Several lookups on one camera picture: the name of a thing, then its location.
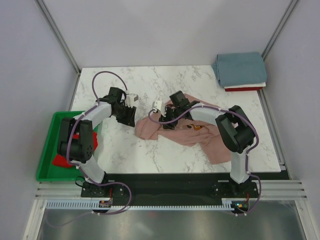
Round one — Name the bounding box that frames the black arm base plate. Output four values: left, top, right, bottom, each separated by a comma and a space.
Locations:
80, 172, 258, 200

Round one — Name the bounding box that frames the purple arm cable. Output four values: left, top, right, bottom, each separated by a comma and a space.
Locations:
65, 71, 133, 216
148, 104, 262, 217

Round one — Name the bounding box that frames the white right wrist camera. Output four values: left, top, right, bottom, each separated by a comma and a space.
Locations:
152, 100, 165, 114

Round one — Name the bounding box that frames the red crumpled t-shirt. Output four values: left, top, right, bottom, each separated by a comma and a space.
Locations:
52, 131, 98, 168

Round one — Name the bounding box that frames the folded blue t-shirt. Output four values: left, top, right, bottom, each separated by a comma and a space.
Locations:
211, 52, 267, 87

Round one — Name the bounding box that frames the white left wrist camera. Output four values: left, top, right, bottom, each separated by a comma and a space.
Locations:
124, 93, 139, 107

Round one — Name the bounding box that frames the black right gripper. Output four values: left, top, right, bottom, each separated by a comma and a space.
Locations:
158, 105, 182, 130

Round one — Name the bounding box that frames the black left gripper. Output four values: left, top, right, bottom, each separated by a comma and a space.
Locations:
113, 103, 137, 128

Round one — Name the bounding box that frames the left aluminium frame post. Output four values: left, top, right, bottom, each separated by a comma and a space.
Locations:
34, 0, 82, 77

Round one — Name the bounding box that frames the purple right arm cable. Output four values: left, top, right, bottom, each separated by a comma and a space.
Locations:
148, 104, 262, 217

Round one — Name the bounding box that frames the aluminium frame post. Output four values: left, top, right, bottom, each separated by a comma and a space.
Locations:
34, 0, 82, 77
261, 0, 301, 62

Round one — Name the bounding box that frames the white slotted cable duct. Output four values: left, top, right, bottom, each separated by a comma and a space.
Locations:
46, 198, 249, 211

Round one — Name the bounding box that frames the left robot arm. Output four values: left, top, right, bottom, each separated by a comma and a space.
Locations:
57, 87, 139, 197

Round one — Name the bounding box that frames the green plastic tray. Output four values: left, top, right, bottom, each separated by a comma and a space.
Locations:
35, 110, 103, 182

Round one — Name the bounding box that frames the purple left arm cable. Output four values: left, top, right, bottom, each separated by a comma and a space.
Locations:
65, 71, 133, 216

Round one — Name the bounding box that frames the aluminium front rail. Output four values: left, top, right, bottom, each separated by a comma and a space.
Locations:
35, 180, 307, 201

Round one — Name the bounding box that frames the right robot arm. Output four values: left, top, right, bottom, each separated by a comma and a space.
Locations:
152, 91, 259, 197

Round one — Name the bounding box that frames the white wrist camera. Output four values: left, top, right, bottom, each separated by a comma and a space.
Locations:
152, 100, 165, 114
124, 93, 139, 107

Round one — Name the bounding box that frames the right aluminium frame post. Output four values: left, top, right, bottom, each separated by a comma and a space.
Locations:
261, 0, 301, 62

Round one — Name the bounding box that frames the pink printed t-shirt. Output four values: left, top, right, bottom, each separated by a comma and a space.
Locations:
134, 93, 232, 165

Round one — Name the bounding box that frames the folded red t-shirt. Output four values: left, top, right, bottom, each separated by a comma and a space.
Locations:
224, 86, 263, 92

